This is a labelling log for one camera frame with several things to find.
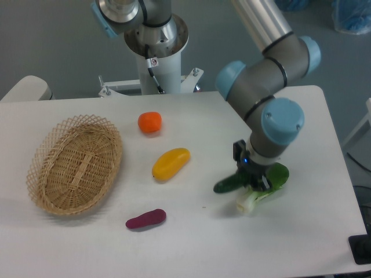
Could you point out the orange tangerine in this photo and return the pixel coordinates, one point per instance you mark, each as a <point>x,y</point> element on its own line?
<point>150,122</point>

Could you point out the green bok choy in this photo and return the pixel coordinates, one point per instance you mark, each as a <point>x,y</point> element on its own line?
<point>276,176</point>

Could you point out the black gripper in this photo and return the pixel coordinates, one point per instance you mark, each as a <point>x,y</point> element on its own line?
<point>256,165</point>

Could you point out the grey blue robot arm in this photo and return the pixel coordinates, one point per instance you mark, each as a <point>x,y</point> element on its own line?
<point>274,122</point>

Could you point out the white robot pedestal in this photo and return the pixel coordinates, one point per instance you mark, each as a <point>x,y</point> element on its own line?
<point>157,51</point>

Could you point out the woven wicker basket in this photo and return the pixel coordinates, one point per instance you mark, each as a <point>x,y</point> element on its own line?
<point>75,166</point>

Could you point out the white furniture frame right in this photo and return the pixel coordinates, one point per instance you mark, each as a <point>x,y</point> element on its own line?
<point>360,129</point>

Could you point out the white chair back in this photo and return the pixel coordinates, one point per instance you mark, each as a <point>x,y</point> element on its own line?
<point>29,88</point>

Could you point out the purple sweet potato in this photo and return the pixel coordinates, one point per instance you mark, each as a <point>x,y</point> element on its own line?
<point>149,218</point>

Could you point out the blue plastic bag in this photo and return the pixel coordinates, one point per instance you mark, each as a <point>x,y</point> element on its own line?
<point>351,17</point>

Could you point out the dark green cucumber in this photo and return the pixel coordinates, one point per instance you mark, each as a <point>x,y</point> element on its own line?
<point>232,182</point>

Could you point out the black box at edge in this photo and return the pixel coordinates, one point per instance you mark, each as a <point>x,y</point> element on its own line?
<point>360,248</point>

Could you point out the yellow mango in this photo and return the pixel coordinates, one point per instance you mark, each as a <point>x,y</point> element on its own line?
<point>170,163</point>

